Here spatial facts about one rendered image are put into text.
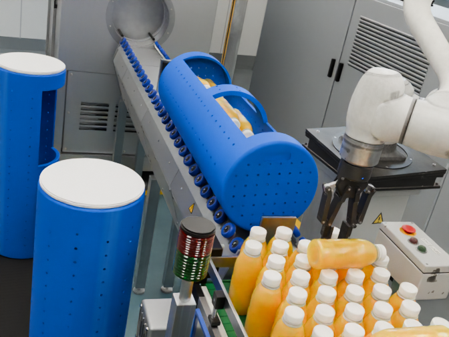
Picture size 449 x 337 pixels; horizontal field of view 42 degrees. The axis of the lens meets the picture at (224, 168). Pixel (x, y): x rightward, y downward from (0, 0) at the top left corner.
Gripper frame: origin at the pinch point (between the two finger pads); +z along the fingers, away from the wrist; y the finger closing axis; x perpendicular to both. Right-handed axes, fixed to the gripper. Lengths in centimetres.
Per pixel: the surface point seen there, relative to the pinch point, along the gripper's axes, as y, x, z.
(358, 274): -0.1, 12.6, 1.8
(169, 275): 1, -120, 100
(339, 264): 5.4, 12.2, -0.8
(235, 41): -27, -164, -7
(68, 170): 59, -43, 6
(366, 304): -0.5, 17.9, 6.0
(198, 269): 41.9, 23.8, -8.8
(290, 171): 2.2, -25.2, -4.8
